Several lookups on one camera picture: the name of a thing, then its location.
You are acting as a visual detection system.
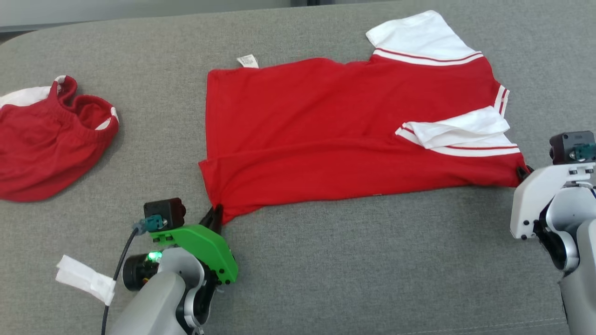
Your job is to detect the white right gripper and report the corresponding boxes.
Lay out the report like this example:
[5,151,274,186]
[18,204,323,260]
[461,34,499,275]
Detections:
[510,162,596,240]

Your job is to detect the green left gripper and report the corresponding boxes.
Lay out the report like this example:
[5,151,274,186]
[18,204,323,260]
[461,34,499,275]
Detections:
[149,204,239,284]

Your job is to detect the red shirt with white sleeves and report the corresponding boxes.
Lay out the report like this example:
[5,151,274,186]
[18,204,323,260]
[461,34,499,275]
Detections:
[199,10,531,225]

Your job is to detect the white label tag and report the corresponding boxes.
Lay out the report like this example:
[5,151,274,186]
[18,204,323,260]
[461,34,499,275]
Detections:
[56,255,116,306]

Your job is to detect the red shorts with elastic waist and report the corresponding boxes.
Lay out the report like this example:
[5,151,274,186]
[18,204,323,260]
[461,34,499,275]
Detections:
[0,75,120,202]

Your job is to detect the black left cable teal plug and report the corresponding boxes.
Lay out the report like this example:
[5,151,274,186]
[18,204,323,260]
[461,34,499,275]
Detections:
[101,215,167,335]

